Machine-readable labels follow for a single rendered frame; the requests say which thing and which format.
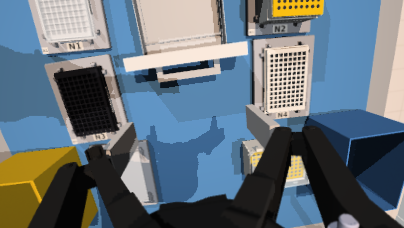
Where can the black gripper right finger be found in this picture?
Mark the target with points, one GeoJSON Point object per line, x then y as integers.
{"type": "Point", "coordinates": [341, 200]}

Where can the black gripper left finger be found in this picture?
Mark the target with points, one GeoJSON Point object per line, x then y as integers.
{"type": "Point", "coordinates": [64, 202]}

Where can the dark blue open-top bin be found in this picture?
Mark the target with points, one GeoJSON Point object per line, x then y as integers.
{"type": "Point", "coordinates": [373, 148]}

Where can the blue flat mat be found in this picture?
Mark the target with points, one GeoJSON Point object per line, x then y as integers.
{"type": "Point", "coordinates": [194, 126]}

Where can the yellow open-top box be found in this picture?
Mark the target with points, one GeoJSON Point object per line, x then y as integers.
{"type": "Point", "coordinates": [31, 171]}

